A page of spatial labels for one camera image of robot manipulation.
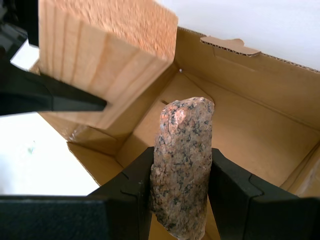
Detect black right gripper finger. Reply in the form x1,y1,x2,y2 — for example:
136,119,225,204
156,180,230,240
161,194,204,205
0,146,155,240
208,147,320,240

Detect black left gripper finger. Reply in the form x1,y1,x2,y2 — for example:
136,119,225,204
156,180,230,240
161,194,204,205
27,0,40,49
0,49,108,117

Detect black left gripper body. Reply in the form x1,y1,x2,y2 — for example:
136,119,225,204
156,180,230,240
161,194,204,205
0,0,28,60

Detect light wooden block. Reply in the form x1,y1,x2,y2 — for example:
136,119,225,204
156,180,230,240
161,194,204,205
37,0,179,131

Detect speckled pinkish granite rock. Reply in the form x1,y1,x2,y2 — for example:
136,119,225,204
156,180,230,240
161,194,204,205
149,96,216,240

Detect open brown cardboard box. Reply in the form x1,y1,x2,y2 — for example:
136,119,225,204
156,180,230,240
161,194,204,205
29,26,320,240

